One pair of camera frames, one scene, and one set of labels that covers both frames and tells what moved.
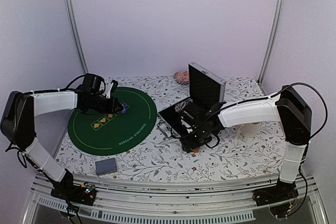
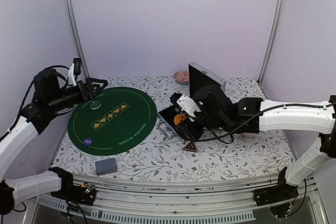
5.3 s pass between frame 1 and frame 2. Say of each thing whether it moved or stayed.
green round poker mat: stayed
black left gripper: moved
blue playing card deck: stayed
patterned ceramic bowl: stayed
